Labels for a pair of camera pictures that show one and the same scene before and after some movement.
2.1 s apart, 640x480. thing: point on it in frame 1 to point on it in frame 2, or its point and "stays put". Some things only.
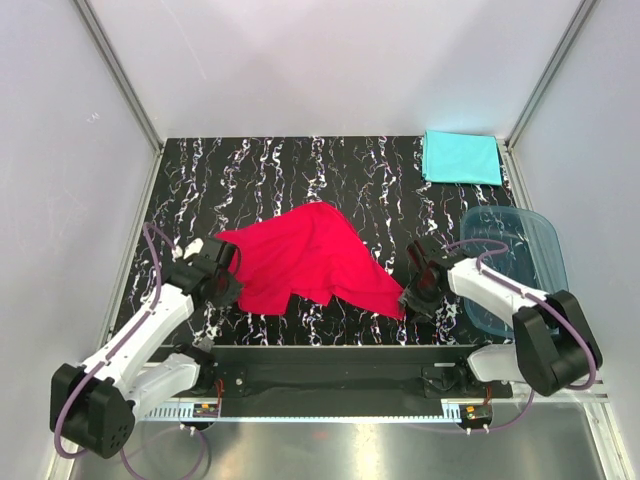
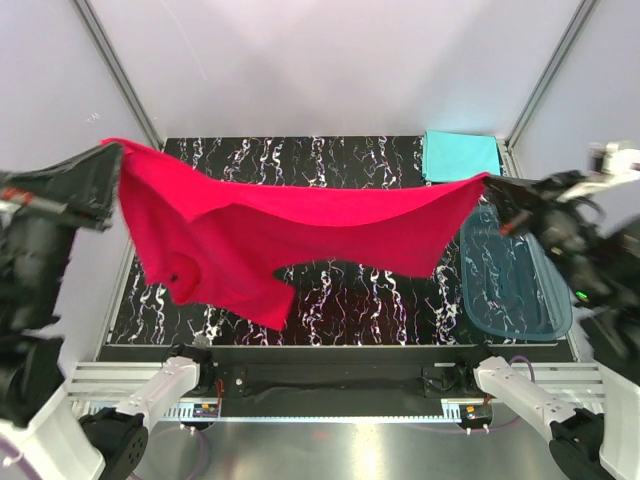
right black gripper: (425, 311) to (543, 194)
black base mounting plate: (354, 381) stays put
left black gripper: (231, 295) to (86, 183)
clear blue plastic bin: (518, 243) stays put
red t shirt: (309, 255) to (219, 237)
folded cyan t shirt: (450, 157) stays put
